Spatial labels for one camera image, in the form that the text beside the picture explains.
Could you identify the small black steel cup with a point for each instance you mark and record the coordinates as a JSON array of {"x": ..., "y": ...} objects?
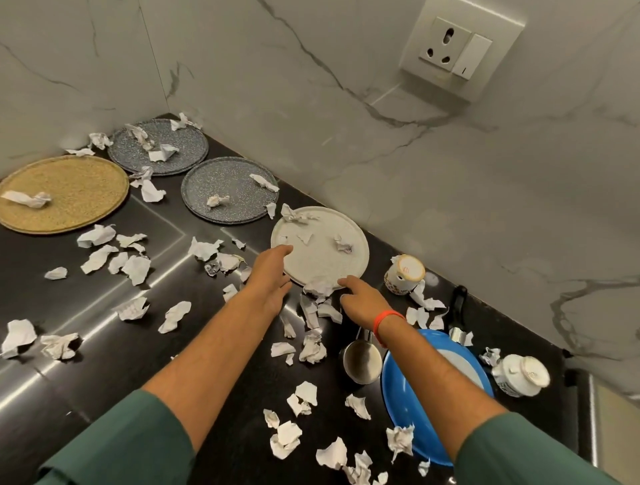
[{"x": 362, "y": 362}]

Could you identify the silver dishwasher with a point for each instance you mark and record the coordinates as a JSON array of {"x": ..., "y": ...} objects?
[{"x": 610, "y": 424}]

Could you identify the person's right forearm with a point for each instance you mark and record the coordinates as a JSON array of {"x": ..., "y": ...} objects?
[{"x": 440, "y": 385}]

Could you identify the white ceramic mug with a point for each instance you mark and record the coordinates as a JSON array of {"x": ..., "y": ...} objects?
[{"x": 402, "y": 275}]

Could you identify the white patterned ceramic jar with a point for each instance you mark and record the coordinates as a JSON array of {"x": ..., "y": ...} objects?
[{"x": 520, "y": 377}]

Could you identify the green shirt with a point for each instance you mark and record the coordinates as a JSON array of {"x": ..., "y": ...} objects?
[{"x": 125, "y": 449}]

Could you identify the orange thread wristband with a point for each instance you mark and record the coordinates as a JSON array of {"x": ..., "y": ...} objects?
[{"x": 387, "y": 317}]

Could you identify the person's left forearm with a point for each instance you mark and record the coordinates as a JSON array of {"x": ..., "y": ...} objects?
[{"x": 215, "y": 360}]

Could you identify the white wall socket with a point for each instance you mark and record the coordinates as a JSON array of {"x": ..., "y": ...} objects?
[{"x": 425, "y": 70}]

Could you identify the grey speckled plate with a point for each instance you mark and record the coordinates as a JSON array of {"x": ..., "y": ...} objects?
[
  {"x": 225, "y": 180},
  {"x": 185, "y": 145}
]

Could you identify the white paper scraps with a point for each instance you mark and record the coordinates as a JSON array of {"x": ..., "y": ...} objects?
[{"x": 135, "y": 270}]

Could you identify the tan speckled plate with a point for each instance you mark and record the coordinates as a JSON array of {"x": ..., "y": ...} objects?
[{"x": 75, "y": 190}]

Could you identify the white plate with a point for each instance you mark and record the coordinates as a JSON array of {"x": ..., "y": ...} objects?
[{"x": 320, "y": 260}]

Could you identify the person's right hand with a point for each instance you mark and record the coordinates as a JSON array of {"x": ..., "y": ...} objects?
[{"x": 365, "y": 302}]

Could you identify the person's left hand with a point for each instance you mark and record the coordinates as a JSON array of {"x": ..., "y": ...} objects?
[{"x": 267, "y": 280}]

